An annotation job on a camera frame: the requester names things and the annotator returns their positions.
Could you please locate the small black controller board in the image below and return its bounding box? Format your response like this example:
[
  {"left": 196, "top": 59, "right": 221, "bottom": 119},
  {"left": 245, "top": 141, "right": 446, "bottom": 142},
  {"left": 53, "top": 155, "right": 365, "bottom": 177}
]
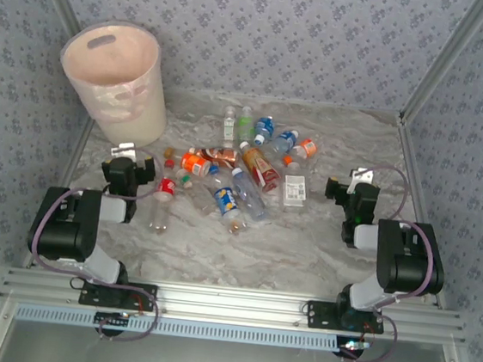
[
  {"left": 93, "top": 310, "right": 131, "bottom": 339},
  {"left": 333, "top": 335, "right": 371, "bottom": 362}
]

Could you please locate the clear bottle green cap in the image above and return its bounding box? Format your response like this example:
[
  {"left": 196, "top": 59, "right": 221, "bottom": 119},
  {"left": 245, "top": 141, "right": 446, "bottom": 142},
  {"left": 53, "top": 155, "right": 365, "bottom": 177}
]
[{"left": 172, "top": 169, "right": 222, "bottom": 219}]

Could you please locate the blue Pocari Sweat bottle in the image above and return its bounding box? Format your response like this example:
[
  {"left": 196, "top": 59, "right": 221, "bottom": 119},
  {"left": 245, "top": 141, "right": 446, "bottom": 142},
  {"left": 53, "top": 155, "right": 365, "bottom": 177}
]
[{"left": 251, "top": 115, "right": 278, "bottom": 148}]

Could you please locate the clear bottle blue label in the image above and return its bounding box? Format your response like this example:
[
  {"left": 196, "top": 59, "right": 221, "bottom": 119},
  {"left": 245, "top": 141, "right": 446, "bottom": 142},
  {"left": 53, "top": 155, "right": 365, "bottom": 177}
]
[{"left": 269, "top": 127, "right": 301, "bottom": 157}]

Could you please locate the tea bottle red tan label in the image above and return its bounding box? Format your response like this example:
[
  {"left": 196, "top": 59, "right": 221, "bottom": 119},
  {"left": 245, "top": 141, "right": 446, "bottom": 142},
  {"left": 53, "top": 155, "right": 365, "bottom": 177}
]
[{"left": 234, "top": 140, "right": 286, "bottom": 195}]

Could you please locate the clear bottle brown cap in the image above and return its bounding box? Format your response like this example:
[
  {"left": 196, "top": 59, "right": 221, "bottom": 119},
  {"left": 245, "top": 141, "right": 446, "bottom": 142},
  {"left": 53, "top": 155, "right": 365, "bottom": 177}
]
[{"left": 162, "top": 145, "right": 186, "bottom": 163}]

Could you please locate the clear bottle light green label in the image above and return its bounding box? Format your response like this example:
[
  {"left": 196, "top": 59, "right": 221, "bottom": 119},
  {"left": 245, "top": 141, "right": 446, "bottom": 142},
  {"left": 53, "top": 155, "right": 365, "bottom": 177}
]
[{"left": 236, "top": 105, "right": 258, "bottom": 144}]

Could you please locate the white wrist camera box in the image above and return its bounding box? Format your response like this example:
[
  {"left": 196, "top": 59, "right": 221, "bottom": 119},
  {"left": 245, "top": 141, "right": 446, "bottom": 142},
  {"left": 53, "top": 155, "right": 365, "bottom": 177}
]
[
  {"left": 349, "top": 165, "right": 376, "bottom": 188},
  {"left": 111, "top": 140, "right": 138, "bottom": 158}
]

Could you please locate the copper brown Nescafe bottle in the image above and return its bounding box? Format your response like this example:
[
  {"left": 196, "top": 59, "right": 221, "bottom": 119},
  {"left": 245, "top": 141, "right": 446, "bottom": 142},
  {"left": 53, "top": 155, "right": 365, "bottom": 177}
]
[{"left": 186, "top": 142, "right": 242, "bottom": 171}]

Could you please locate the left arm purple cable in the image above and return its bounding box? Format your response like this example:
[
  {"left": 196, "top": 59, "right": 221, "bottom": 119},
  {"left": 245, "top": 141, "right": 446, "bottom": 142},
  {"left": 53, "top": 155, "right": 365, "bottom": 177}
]
[{"left": 17, "top": 136, "right": 177, "bottom": 347}]

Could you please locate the clear cola bottle red label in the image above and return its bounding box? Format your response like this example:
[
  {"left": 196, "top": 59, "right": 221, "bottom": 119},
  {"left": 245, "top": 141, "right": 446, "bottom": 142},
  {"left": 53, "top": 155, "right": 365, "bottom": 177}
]
[{"left": 146, "top": 157, "right": 181, "bottom": 236}]

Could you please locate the aluminium mounting rail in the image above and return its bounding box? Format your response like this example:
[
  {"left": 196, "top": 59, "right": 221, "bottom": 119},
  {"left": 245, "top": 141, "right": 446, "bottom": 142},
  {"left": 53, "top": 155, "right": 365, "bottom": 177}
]
[{"left": 0, "top": 262, "right": 470, "bottom": 349}]

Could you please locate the clear water bottle white cap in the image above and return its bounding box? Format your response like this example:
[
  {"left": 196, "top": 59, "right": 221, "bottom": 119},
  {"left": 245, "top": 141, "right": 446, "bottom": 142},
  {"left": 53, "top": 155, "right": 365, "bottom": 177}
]
[{"left": 225, "top": 166, "right": 272, "bottom": 224}]

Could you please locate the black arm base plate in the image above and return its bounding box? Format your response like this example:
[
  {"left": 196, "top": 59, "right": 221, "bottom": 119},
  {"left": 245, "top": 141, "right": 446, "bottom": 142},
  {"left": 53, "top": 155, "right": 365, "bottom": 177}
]
[
  {"left": 304, "top": 299, "right": 386, "bottom": 337},
  {"left": 77, "top": 277, "right": 160, "bottom": 314}
]

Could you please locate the bottle with large orange label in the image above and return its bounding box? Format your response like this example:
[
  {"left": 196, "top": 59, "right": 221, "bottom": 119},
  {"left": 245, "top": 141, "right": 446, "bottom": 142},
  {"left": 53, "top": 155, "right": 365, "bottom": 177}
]
[{"left": 178, "top": 150, "right": 214, "bottom": 180}]

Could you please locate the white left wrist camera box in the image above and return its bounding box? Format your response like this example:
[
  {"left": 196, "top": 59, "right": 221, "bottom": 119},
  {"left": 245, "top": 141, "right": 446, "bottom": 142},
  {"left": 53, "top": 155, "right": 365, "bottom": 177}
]
[{"left": 111, "top": 140, "right": 138, "bottom": 158}]

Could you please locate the clear bottle white green label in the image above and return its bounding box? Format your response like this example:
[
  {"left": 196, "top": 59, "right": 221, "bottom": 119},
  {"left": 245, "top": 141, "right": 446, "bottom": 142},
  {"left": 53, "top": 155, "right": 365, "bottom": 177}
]
[{"left": 221, "top": 104, "right": 239, "bottom": 143}]

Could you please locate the bottle blue yellow label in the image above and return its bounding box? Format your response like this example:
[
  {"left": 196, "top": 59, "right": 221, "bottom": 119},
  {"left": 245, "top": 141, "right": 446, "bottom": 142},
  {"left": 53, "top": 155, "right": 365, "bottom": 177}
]
[{"left": 201, "top": 164, "right": 255, "bottom": 238}]

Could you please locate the pink plastic bin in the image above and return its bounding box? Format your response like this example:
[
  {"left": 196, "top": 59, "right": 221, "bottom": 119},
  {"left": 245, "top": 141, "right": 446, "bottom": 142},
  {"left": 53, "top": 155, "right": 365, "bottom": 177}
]
[{"left": 51, "top": 14, "right": 179, "bottom": 151}]

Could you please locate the square clear bottle white label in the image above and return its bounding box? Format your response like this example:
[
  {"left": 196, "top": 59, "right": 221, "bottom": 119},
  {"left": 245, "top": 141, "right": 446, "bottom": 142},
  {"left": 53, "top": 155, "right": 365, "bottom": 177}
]
[{"left": 279, "top": 161, "right": 314, "bottom": 216}]

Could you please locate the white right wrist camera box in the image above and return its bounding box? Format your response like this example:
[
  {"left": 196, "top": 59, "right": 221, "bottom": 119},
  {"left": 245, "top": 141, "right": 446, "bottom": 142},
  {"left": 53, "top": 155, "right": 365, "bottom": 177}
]
[{"left": 349, "top": 165, "right": 376, "bottom": 188}]

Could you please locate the grey slotted cable duct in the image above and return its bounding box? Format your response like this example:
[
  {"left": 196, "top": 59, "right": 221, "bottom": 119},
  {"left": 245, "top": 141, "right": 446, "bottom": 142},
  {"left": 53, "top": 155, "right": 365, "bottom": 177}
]
[{"left": 14, "top": 300, "right": 341, "bottom": 354}]

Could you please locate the small bottle orange label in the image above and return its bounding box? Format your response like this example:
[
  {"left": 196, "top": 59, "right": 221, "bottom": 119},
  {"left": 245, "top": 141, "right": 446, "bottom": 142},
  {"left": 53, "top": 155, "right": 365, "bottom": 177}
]
[{"left": 281, "top": 135, "right": 320, "bottom": 170}]

